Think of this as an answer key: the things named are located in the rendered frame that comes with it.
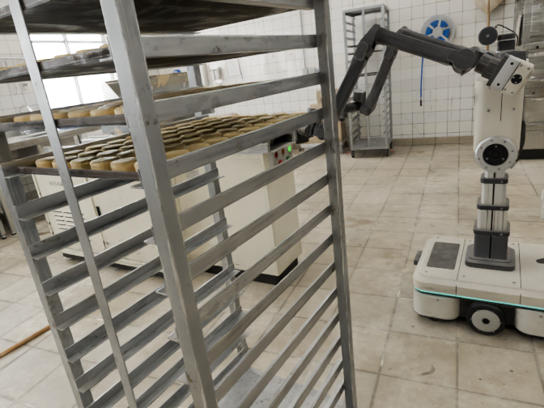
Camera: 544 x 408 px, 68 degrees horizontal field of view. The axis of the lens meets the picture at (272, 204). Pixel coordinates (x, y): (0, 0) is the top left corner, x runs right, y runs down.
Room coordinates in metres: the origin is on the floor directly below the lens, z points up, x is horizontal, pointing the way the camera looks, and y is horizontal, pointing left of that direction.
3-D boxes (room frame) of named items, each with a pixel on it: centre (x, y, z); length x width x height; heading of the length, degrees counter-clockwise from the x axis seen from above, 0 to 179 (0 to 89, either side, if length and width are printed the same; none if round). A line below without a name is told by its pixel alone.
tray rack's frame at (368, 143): (5.45, -1.48, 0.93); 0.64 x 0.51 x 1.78; 157
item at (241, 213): (2.49, 0.22, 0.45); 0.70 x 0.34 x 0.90; 58
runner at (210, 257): (0.84, 0.01, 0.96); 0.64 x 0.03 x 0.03; 146
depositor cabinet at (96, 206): (3.01, 1.05, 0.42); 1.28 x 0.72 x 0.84; 58
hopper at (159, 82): (2.76, 0.65, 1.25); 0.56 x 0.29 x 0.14; 148
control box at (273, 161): (2.30, -0.09, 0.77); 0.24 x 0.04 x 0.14; 148
